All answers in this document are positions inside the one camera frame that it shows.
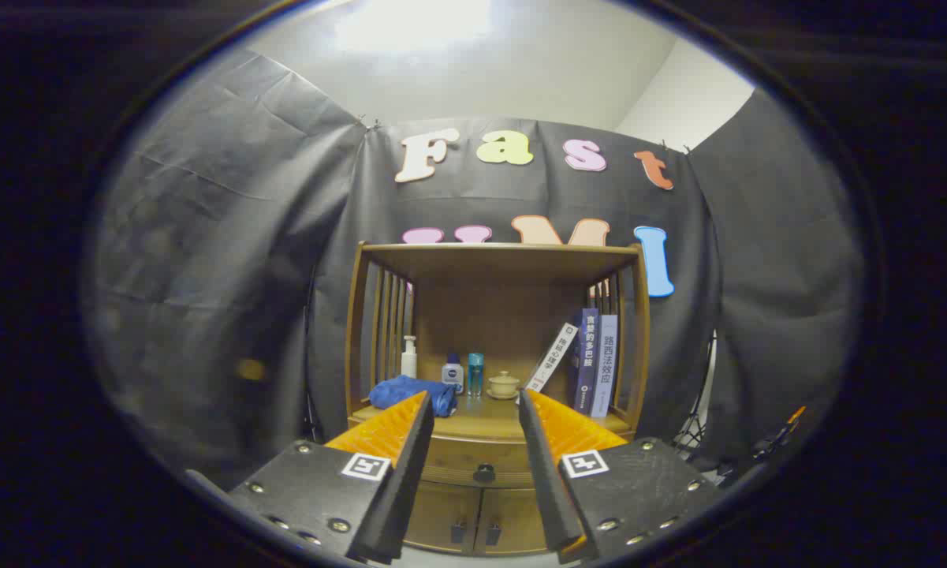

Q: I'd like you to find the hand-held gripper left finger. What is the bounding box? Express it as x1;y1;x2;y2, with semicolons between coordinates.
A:
229;390;436;565

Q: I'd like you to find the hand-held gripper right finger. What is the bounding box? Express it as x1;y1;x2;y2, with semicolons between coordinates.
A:
518;388;722;565

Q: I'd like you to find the wooden drawer with black knob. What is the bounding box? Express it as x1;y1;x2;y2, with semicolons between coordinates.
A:
419;432;541;488

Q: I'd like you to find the wooden countertop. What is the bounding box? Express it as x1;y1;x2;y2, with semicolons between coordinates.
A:
351;393;636;443

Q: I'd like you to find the wooden cabinet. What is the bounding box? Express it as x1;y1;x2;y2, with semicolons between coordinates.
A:
345;241;651;557

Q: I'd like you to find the blue folded towel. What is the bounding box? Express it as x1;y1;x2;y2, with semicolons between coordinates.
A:
369;376;458;417

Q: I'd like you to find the dark blue book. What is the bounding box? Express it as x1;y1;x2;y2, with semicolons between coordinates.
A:
572;308;600;413

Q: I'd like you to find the white book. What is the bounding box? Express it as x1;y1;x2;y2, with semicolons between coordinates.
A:
524;322;578;393

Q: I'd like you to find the pale grey book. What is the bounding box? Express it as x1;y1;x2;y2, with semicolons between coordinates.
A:
590;314;619;418

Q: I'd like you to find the black device with orange tip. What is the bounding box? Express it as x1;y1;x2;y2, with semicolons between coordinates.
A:
753;406;807;465

